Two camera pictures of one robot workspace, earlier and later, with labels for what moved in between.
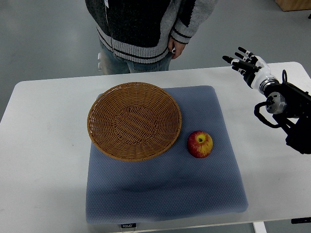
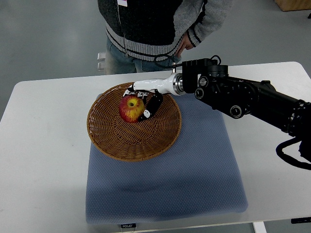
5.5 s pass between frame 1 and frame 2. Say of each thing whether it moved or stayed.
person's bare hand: moved
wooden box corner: stayed
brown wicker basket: stayed
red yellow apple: moved
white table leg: stayed
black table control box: stayed
